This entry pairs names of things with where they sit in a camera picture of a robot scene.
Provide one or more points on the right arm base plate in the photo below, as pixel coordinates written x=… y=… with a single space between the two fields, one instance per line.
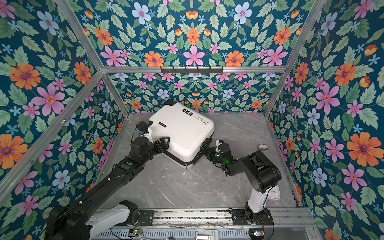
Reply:
x=244 y=217

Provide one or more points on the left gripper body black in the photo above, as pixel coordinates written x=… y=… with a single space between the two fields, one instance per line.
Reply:
x=154 y=149

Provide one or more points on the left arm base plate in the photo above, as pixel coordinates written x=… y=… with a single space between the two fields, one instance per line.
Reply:
x=146 y=218

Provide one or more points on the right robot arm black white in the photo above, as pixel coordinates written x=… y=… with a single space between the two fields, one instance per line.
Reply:
x=261 y=172

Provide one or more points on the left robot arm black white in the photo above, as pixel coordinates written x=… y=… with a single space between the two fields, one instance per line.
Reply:
x=70 y=222

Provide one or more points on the black coat hook rack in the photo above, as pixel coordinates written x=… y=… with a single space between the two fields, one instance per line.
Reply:
x=191 y=70

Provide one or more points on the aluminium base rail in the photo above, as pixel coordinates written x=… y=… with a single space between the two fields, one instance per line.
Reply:
x=220 y=217

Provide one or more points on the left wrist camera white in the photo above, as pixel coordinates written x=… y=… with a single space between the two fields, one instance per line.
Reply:
x=148 y=135

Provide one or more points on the small grey white box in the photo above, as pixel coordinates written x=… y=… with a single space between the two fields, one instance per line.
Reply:
x=263 y=147

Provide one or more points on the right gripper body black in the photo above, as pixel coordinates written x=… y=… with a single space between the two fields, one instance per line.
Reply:
x=215 y=157

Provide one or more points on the white black suitcase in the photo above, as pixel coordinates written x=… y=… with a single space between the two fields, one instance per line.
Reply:
x=190 y=132

